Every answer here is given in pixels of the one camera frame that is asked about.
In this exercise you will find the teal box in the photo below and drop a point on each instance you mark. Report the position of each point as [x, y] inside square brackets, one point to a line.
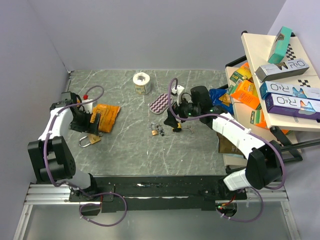
[280, 45]

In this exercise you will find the pink black zigzag sponge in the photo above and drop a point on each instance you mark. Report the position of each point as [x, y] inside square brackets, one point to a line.
[160, 104]

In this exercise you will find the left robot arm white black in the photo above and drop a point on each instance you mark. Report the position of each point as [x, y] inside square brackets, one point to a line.
[50, 156]

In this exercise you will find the orange potato chips bag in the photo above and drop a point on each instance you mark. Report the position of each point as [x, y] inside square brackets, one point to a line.
[108, 115]

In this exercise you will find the beige upper shelf board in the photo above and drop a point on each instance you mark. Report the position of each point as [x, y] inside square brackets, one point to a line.
[257, 49]

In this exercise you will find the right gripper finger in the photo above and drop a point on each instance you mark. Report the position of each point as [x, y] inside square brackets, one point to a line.
[170, 120]
[175, 110]

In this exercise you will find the beige lower shelf board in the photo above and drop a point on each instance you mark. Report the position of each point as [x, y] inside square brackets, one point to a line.
[242, 113]

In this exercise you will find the small brass padlock with keys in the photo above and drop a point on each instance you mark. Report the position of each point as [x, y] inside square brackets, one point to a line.
[156, 129]

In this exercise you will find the orange snack box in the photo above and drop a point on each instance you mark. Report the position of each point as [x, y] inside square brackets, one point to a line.
[246, 93]

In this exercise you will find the black shelf frame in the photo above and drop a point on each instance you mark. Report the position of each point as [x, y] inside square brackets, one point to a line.
[275, 130]

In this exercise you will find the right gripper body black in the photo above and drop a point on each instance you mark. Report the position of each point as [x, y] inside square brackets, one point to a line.
[189, 110]

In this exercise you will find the yellow padlock black shackle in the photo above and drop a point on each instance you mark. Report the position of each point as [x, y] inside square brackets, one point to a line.
[178, 128]

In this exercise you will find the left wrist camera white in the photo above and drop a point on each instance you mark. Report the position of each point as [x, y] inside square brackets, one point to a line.
[88, 104]

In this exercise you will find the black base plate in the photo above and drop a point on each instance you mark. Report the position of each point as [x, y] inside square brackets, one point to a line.
[166, 192]

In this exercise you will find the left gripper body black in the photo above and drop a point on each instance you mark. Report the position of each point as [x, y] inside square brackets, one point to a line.
[82, 118]

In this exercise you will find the blue R&O box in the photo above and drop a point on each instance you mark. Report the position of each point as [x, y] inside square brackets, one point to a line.
[299, 91]

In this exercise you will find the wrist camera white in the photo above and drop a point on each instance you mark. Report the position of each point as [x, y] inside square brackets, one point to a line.
[88, 104]
[177, 92]

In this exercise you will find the blue chips bag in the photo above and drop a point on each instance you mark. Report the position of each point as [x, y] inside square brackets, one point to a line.
[220, 97]

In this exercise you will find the green orange box lower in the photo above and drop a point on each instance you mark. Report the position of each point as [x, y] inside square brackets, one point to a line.
[257, 119]

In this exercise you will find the silver R&O box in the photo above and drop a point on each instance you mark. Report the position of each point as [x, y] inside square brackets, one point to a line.
[286, 69]

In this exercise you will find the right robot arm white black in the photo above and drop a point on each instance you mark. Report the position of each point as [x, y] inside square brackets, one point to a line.
[264, 159]

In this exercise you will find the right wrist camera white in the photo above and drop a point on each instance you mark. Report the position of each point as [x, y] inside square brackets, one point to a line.
[177, 92]

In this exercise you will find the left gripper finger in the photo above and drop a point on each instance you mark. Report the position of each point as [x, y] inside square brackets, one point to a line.
[82, 128]
[94, 127]

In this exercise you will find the beige shelf board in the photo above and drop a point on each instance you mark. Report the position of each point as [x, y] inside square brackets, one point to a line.
[242, 113]
[257, 49]

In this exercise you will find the large brass padlock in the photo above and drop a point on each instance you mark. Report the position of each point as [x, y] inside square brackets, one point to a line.
[89, 139]

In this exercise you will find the white tape roll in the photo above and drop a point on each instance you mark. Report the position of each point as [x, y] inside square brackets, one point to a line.
[142, 83]

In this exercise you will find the purple R&O box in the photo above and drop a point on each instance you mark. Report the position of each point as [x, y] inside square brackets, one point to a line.
[293, 106]

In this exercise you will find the yellow green box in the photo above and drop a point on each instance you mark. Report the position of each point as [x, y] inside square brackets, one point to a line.
[241, 74]

